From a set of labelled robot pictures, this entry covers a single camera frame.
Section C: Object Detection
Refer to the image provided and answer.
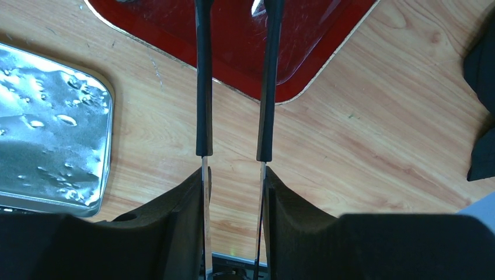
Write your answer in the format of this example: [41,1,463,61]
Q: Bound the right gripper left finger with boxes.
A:
[1,170,203,279]

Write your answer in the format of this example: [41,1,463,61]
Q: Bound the metal tongs black tips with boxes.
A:
[193,0,286,280]

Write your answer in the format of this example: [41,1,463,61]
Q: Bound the black cloth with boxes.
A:
[462,9,494,181]

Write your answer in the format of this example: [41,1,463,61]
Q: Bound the silver tin lid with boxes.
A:
[1,43,114,218]

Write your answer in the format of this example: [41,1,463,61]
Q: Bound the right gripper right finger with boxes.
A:
[263,169,494,279]

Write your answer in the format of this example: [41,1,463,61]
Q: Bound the red chocolate tray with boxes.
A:
[86,0,377,104]

